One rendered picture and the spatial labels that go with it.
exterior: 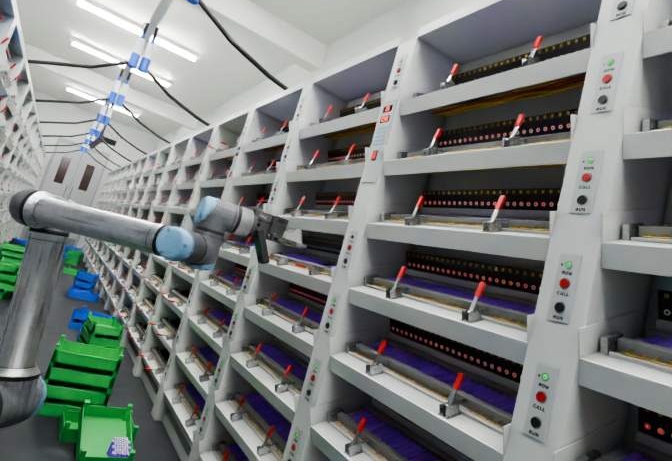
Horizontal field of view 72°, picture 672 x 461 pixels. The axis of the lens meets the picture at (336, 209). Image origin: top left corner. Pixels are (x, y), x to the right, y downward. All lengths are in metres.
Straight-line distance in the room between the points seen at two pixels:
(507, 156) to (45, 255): 1.43
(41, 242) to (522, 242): 1.44
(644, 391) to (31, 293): 1.63
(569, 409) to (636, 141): 0.47
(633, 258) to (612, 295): 0.10
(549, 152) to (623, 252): 0.26
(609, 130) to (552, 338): 0.39
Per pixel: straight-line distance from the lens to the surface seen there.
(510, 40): 1.54
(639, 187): 1.03
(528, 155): 1.07
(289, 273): 1.73
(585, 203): 0.95
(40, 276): 1.78
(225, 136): 3.43
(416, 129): 1.53
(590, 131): 1.01
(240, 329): 2.03
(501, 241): 1.03
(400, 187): 1.47
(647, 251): 0.88
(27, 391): 1.83
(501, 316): 1.07
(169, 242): 1.33
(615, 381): 0.88
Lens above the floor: 0.97
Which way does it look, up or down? 8 degrees up
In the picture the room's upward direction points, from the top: 16 degrees clockwise
